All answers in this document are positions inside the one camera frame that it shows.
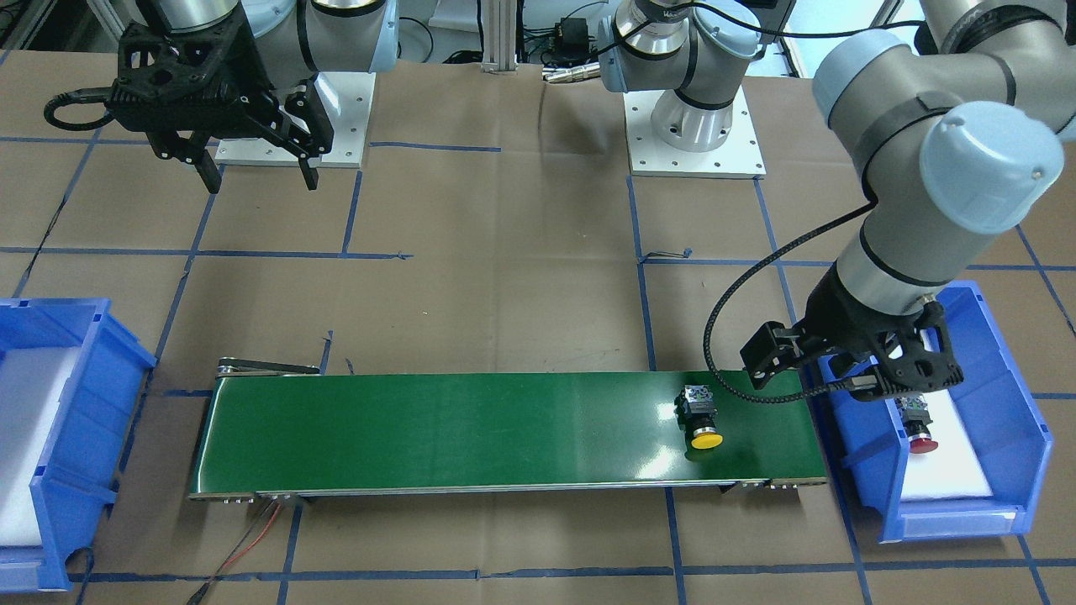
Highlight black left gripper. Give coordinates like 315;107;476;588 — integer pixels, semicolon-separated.
739;267;964;402

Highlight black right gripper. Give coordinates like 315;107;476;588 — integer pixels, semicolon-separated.
103;17;335;194

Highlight red mushroom push button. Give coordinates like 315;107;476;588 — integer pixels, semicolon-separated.
894;394;939;455

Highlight yellow mushroom push button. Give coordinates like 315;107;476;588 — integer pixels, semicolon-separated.
676;384;724;450

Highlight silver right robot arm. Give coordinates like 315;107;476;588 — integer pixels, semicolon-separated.
103;1;398;194

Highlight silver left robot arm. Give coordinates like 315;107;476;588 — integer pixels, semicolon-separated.
741;1;1073;402

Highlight white foam pad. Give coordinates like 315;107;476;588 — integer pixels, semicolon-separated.
900;390;993;502
1;347;81;547

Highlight blue storage bin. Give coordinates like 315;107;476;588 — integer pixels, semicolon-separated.
1;298;156;593
831;281;1053;543

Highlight green conveyor belt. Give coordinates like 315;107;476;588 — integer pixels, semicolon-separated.
189;371;826;501

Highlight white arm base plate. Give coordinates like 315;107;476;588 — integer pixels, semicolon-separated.
215;71;376;168
624;88;767;179

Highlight black braided left gripper cable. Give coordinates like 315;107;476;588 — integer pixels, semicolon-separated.
703;197;879;406

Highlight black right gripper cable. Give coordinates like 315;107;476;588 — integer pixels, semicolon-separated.
44;87;119;133

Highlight aluminium profile post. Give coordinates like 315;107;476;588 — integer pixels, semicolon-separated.
477;0;521;73

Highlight red black conveyor wires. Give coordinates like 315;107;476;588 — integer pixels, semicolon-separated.
187;496;291;604

